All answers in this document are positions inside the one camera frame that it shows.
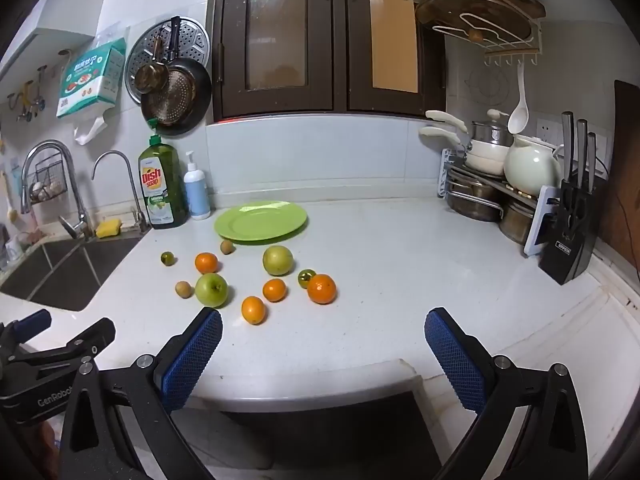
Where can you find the green apple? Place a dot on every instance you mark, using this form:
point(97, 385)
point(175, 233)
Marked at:
point(211, 290)

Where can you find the black frying pan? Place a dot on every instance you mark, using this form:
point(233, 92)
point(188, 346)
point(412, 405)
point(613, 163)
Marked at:
point(180, 100)

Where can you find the large steel pot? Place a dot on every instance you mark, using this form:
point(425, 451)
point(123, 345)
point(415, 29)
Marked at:
point(472, 202)

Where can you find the kitchen sink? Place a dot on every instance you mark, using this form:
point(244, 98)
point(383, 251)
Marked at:
point(60, 275)

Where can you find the white wall rack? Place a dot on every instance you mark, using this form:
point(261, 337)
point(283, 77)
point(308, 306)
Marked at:
point(505, 42)

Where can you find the tall chrome faucet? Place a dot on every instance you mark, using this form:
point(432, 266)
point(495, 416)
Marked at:
point(50, 160)

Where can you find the green dish soap bottle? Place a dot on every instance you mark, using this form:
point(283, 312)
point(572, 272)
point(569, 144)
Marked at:
point(162, 185)

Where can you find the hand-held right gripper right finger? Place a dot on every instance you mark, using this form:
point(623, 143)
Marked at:
point(455, 360)

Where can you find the cream ceramic pot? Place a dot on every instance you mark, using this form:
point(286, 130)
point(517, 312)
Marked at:
point(530, 167)

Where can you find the white wall socket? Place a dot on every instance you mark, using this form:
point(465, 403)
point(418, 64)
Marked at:
point(547, 132)

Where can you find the small steel pot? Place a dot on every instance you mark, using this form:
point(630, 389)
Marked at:
point(517, 220)

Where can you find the large orange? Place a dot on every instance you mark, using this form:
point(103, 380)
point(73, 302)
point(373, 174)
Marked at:
point(321, 289)

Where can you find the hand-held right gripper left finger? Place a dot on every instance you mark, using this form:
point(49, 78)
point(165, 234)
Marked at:
point(195, 355)

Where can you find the yellow sponge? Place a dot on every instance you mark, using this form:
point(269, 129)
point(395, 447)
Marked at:
point(109, 228)

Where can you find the small orange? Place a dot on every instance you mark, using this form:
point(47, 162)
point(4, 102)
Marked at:
point(274, 290)

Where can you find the green plate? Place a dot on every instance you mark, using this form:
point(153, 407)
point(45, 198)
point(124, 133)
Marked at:
point(260, 221)

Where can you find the small gooseneck faucet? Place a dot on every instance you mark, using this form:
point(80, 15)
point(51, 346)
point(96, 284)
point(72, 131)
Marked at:
point(127, 175)

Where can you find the brown wooden board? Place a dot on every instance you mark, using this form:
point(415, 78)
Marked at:
point(625, 170)

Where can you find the white pump bottle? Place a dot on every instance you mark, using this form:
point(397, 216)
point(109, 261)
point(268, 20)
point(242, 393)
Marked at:
point(197, 192)

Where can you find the medium orange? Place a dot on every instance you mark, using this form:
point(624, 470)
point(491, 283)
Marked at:
point(253, 310)
point(206, 262)

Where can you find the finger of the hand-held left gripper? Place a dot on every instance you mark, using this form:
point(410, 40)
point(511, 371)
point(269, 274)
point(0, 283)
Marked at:
point(85, 337)
point(30, 321)

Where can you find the small copper saucepan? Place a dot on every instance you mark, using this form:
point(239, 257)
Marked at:
point(150, 76)

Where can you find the white ladle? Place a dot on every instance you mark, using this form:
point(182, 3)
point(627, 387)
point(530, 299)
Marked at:
point(519, 115)

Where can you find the brown kiwi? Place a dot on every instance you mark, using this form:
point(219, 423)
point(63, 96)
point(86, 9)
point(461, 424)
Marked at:
point(183, 289)
point(227, 247)

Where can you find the grey pot rack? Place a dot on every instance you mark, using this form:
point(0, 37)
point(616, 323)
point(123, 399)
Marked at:
point(542, 215)

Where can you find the white wall shelf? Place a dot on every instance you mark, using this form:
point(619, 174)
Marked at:
point(45, 45)

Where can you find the yellow-green pear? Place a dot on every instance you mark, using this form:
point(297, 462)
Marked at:
point(278, 260)

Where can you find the black kitchen scissors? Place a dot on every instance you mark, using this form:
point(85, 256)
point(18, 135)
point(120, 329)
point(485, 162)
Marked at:
point(575, 215)

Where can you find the round perforated steamer tray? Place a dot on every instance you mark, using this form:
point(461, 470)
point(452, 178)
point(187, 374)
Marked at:
point(192, 40)

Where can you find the dark brown framed window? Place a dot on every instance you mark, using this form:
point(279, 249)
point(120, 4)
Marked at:
point(300, 35)

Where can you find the black knife block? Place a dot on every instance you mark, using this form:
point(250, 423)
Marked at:
point(567, 255)

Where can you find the green and white bag box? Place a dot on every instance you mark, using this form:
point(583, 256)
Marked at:
point(90, 80)

